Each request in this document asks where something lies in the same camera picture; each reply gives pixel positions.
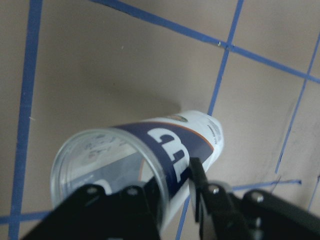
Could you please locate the clear tennis ball can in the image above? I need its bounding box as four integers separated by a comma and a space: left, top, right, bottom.
50, 110, 224, 231

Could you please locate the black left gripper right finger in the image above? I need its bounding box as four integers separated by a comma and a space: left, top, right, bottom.
188, 157, 320, 240

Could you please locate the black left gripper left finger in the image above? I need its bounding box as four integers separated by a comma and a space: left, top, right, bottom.
23, 177, 161, 240

